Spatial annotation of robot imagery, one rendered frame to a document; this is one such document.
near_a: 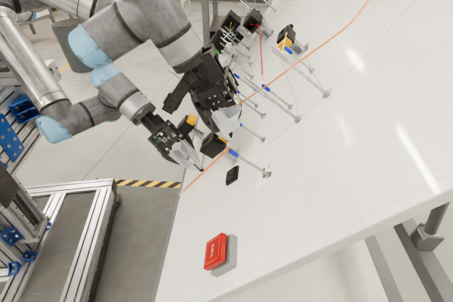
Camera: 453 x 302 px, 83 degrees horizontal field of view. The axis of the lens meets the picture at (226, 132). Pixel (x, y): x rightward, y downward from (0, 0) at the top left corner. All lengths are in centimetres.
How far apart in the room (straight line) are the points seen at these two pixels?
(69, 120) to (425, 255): 89
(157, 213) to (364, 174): 170
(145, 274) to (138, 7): 152
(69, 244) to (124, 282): 37
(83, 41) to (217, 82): 23
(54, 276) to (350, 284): 136
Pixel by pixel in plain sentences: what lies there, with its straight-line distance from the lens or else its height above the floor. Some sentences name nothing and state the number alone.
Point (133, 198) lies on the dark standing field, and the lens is 208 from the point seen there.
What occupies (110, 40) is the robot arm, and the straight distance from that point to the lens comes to 48.
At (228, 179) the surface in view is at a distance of 61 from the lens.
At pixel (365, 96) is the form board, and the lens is 45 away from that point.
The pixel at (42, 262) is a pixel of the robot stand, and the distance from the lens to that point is 177.
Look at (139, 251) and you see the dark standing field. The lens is 183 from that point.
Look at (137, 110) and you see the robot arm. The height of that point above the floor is 121.
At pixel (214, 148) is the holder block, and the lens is 62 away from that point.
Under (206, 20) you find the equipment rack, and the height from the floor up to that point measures 120.
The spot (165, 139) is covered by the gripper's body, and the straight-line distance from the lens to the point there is 66.
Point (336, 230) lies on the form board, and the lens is 37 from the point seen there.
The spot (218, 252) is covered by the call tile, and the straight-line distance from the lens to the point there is 48.
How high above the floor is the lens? 156
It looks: 38 degrees down
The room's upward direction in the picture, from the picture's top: straight up
